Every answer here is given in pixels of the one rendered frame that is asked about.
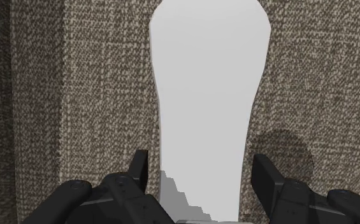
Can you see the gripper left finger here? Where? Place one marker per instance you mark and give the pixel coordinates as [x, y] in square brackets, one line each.
[120, 192]

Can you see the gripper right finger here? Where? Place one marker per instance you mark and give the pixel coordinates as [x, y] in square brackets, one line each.
[294, 198]

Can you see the white vase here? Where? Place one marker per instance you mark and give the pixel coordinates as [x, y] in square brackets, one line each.
[207, 108]

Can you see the brown woven fabric sofa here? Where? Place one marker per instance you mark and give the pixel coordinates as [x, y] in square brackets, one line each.
[74, 93]

